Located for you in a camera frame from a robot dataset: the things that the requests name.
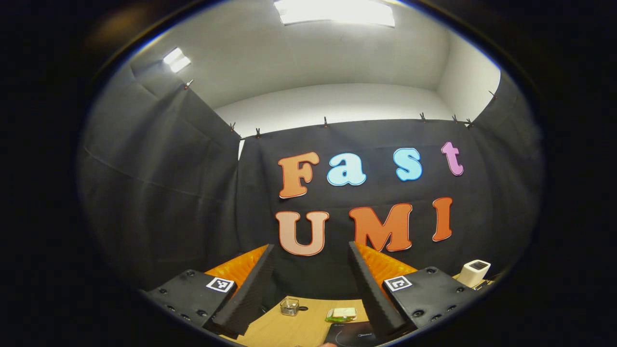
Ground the black backdrop cloth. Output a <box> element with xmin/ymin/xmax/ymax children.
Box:
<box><xmin>77</xmin><ymin>63</ymin><xmax>545</xmax><ymax>314</ymax></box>

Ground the small ceiling light panel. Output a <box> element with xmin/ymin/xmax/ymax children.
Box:
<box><xmin>162</xmin><ymin>47</ymin><xmax>192</xmax><ymax>74</ymax></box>

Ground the large ceiling light panel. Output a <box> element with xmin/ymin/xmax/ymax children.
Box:
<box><xmin>274</xmin><ymin>0</ymin><xmax>396</xmax><ymax>27</ymax></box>

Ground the white toaster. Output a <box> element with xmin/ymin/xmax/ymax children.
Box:
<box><xmin>456</xmin><ymin>260</ymin><xmax>491</xmax><ymax>288</ymax></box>

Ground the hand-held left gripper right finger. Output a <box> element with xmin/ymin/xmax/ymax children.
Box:
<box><xmin>348</xmin><ymin>241</ymin><xmax>483</xmax><ymax>341</ymax></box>

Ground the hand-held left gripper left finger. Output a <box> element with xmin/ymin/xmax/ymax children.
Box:
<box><xmin>145</xmin><ymin>243</ymin><xmax>275</xmax><ymax>339</ymax></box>

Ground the black induction cooktop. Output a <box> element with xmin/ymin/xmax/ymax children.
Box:
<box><xmin>324</xmin><ymin>321</ymin><xmax>376</xmax><ymax>347</ymax></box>

